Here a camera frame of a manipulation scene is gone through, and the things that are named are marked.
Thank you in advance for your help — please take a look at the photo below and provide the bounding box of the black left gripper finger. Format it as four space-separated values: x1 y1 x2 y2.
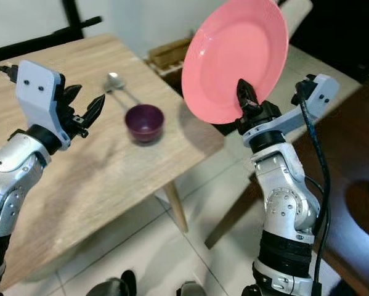
85 94 107 125
63 85 84 116

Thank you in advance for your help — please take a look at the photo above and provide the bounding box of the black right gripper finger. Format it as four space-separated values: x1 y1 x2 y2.
237 78 261 113

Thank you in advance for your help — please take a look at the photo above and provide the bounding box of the pink round plate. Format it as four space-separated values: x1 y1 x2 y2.
181 0 290 126

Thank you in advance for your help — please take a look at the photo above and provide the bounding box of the silver metal spoon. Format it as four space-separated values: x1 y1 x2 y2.
105 72 142 105

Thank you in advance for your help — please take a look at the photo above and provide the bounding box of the dark purple bowl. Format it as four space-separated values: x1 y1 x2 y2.
125 104 165 146

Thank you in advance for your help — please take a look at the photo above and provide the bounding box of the light wooden table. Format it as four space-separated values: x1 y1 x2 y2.
0 33 225 292

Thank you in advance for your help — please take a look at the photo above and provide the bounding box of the wooden crate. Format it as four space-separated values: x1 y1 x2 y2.
145 37 195 80

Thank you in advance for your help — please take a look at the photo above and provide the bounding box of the dark brown wooden table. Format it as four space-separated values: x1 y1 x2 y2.
203 75 369 296

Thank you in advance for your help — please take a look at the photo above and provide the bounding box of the black left robot foot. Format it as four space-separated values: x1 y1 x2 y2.
84 269 139 296

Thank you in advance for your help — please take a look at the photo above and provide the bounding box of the black robot foot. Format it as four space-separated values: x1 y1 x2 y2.
174 280 216 296
84 269 139 296

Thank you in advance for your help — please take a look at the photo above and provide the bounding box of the black right robot foot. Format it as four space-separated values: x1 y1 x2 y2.
174 280 216 296

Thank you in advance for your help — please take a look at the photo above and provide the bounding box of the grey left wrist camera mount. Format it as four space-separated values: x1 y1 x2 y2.
16 59 71 151

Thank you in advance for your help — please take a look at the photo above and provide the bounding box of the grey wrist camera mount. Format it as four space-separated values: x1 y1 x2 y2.
243 73 341 147
16 59 71 151

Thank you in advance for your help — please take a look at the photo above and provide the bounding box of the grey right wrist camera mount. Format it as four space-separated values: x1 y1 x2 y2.
243 73 341 147

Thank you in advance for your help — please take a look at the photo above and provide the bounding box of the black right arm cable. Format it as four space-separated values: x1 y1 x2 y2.
293 75 333 296

